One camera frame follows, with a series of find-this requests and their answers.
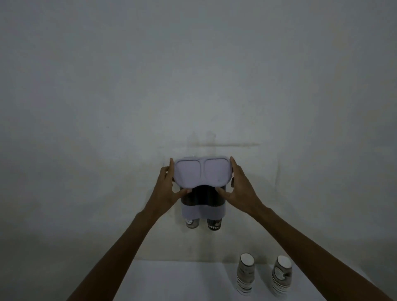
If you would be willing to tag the person's left hand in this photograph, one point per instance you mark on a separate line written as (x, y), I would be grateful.
(162, 193)

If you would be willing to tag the person's right hand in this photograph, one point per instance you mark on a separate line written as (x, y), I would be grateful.
(243, 193)

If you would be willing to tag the person's right thumb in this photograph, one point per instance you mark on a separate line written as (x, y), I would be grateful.
(224, 193)

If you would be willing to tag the person's left thumb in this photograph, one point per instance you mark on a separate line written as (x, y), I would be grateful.
(183, 193)

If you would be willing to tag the lavender cup dispenser lid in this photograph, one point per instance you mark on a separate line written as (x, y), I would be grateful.
(203, 172)

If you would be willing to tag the person's right forearm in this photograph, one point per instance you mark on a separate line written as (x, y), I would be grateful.
(313, 257)

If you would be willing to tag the person's left forearm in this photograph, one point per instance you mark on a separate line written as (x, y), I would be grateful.
(114, 257)

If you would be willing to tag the white printed paper cup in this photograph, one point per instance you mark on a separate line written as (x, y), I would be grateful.
(192, 223)

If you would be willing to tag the black lettered paper cup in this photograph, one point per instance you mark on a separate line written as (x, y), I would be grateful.
(214, 224)

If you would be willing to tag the stack of printed paper cups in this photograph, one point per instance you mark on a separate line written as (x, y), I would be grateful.
(245, 274)
(281, 276)

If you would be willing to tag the wall-mounted double cup dispenser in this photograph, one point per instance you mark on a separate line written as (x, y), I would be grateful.
(201, 207)

